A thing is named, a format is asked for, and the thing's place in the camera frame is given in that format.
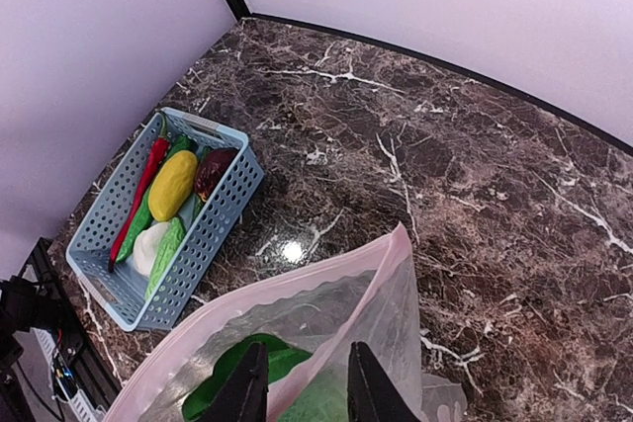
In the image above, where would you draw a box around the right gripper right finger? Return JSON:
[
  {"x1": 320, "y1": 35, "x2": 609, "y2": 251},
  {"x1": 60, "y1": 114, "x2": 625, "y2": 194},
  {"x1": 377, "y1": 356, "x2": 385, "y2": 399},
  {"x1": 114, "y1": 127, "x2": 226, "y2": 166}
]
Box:
[{"x1": 347, "y1": 342, "x2": 419, "y2": 422}]

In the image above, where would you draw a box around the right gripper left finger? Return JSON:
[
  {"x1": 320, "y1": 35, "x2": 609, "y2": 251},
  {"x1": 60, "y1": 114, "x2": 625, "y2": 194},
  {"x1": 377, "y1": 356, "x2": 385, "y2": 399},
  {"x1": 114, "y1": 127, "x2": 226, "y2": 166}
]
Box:
[{"x1": 197, "y1": 342, "x2": 268, "y2": 422}]

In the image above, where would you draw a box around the green leafy vegetable toy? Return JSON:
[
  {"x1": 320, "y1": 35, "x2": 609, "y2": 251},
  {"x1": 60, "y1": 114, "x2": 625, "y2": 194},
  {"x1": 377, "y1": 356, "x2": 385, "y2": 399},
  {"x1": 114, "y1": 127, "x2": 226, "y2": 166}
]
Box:
[{"x1": 181, "y1": 332, "x2": 352, "y2": 422}]

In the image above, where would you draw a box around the clear zip top bag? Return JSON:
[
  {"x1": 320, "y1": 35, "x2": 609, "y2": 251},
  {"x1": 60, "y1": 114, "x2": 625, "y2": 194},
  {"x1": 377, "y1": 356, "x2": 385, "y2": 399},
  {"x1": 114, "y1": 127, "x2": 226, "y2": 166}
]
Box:
[{"x1": 106, "y1": 226, "x2": 468, "y2": 421}]

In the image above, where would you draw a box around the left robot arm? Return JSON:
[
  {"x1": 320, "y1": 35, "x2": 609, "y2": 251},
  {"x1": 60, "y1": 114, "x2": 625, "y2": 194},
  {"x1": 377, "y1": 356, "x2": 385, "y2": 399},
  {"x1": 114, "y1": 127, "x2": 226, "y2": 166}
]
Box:
[{"x1": 1, "y1": 276, "x2": 62, "y2": 376}]

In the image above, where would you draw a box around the blue plastic basket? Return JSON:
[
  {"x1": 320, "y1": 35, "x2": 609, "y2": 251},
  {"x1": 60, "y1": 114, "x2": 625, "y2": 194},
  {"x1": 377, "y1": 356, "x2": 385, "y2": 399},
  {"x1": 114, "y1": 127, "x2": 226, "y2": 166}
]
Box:
[{"x1": 65, "y1": 108, "x2": 264, "y2": 332}]

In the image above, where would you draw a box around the green cucumber toy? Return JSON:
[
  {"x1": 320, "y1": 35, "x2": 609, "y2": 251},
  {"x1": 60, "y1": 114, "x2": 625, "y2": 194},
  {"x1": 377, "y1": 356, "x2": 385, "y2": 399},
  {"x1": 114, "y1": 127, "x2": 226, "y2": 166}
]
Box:
[{"x1": 144, "y1": 215, "x2": 186, "y2": 299}]

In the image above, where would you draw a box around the white radish toy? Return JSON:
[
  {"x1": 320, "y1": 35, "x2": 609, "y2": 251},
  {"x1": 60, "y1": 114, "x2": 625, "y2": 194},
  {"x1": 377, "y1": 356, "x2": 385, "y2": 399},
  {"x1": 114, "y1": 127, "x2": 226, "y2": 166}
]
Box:
[{"x1": 133, "y1": 221, "x2": 170, "y2": 277}]

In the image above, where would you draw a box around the long green pepper toy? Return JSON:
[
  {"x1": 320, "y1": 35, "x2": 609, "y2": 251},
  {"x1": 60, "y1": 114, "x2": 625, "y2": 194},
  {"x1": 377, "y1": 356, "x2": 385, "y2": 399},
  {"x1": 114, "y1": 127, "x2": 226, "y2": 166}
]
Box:
[{"x1": 116, "y1": 133, "x2": 199, "y2": 265}]

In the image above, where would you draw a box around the red chili pepper toy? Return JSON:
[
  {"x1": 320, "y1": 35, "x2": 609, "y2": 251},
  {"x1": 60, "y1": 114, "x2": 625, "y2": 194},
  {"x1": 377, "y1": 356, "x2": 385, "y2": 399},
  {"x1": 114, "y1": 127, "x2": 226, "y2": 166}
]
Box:
[{"x1": 108, "y1": 112, "x2": 170, "y2": 273}]

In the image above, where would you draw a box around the yellow corn toy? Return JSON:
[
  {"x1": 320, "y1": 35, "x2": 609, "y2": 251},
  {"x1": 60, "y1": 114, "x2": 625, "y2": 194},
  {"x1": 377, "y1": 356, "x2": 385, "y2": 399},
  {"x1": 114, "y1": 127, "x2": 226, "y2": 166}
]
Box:
[{"x1": 148, "y1": 150, "x2": 198, "y2": 221}]

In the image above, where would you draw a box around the dark red apple toy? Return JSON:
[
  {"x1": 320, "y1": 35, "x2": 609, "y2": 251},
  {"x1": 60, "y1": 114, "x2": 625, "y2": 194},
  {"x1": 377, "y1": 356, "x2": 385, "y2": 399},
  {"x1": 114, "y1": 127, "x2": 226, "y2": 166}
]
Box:
[{"x1": 194, "y1": 148, "x2": 237, "y2": 203}]

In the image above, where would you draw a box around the black front rail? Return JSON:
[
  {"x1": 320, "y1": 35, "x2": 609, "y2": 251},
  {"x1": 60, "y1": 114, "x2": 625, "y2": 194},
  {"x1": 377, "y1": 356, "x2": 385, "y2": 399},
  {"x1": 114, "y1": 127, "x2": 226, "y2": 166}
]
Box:
[{"x1": 19, "y1": 238, "x2": 121, "y2": 412}]

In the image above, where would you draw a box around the white slotted cable duct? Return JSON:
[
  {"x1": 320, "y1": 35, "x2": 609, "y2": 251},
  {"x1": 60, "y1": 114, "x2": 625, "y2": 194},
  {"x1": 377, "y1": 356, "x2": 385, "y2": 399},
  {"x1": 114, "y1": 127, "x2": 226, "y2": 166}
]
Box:
[{"x1": 33, "y1": 329, "x2": 105, "y2": 422}]

